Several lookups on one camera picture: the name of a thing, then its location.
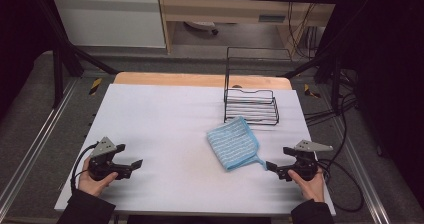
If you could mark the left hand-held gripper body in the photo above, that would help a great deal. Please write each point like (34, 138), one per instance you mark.
(104, 165)

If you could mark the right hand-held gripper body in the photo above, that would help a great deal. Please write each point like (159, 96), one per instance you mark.
(305, 165)

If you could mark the blue striped towel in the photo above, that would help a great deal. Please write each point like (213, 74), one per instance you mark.
(233, 144)

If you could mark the person's left hand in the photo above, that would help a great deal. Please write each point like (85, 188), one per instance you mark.
(95, 185)

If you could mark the person's right hand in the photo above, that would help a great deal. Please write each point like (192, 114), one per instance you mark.
(311, 189)

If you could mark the white table cover sheet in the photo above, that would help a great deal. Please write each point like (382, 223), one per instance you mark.
(160, 134)

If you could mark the wooden table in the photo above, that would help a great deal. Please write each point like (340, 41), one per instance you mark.
(166, 79)

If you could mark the white cabinet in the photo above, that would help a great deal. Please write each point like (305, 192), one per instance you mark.
(106, 20)

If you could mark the office chair base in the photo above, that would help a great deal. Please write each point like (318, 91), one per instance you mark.
(201, 25)

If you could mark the light wooden desk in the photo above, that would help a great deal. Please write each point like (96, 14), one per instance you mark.
(233, 9)

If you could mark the aluminium floor rail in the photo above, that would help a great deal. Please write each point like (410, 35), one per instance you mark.
(361, 174)
(36, 140)

